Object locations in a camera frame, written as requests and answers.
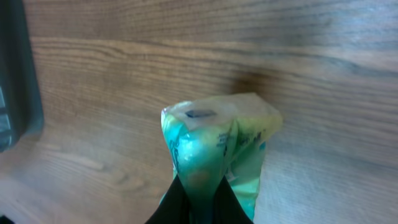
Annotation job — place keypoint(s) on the small green sachet pack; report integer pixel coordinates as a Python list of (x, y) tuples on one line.
[(221, 137)]

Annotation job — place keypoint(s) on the grey plastic basket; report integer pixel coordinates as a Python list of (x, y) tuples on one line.
[(21, 105)]

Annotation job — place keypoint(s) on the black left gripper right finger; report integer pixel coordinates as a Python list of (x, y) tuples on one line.
[(226, 208)]

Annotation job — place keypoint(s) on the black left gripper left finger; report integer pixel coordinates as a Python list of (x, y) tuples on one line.
[(174, 207)]

